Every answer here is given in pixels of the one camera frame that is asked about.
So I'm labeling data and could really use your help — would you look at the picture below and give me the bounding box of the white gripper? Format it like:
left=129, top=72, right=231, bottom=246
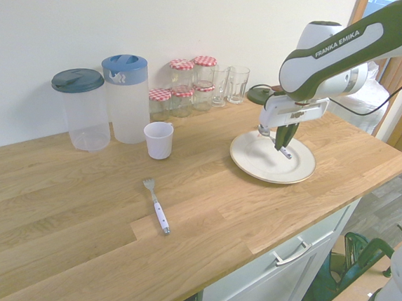
left=256, top=91, right=331, bottom=156

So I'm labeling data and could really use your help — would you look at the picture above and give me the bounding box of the spoon with white handle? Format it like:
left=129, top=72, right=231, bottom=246
left=255, top=124, right=297, bottom=161

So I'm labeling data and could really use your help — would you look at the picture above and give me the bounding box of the white plate with gold rim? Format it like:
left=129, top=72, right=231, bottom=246
left=227, top=127, right=320, bottom=188

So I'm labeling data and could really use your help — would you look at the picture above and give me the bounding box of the dark green round lid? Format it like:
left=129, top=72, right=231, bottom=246
left=246, top=83, right=282, bottom=107

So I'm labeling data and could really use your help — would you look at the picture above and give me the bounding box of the wide clear glass mug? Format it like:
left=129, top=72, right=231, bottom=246
left=225, top=65, right=252, bottom=106

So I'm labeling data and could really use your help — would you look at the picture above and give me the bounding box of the slim clear drinking glass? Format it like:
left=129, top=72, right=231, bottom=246
left=209, top=64, right=232, bottom=109

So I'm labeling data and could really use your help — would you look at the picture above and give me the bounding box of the glass jar red-checked lid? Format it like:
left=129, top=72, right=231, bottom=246
left=191, top=54, right=220, bottom=86
left=146, top=87, right=173, bottom=123
left=166, top=58, right=196, bottom=89
left=168, top=84, right=196, bottom=119
left=190, top=79, right=216, bottom=113

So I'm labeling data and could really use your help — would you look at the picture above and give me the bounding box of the white plastic bag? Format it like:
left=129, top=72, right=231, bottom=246
left=342, top=58, right=393, bottom=136

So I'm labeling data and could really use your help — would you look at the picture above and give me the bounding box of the white plastic cup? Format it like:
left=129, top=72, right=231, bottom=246
left=140, top=119, right=175, bottom=162

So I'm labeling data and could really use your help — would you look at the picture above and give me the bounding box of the green bag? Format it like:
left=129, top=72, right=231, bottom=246
left=304, top=228, right=398, bottom=301

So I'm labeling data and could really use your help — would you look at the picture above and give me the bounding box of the white kitchen cabinet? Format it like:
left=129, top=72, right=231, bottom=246
left=201, top=183, right=364, bottom=301

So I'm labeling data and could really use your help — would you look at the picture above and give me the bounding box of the clear pitcher with blue lid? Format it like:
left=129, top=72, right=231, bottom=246
left=94, top=52, right=157, bottom=147

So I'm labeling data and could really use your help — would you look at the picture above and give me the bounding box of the clear pitcher with dark-teal lid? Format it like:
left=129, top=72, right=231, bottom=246
left=44, top=65, right=118, bottom=154

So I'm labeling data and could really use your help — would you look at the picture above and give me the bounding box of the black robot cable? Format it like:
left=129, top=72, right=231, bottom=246
left=326, top=53, right=402, bottom=120

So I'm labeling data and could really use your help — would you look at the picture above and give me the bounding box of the wooden door frame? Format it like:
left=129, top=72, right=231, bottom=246
left=337, top=0, right=402, bottom=149

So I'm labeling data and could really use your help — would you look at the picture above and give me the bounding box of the metal drawer handle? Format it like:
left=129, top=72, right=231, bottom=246
left=271, top=234, right=313, bottom=270

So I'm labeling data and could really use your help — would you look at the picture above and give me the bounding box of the fork with white handle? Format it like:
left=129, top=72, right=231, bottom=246
left=138, top=177, right=176, bottom=237

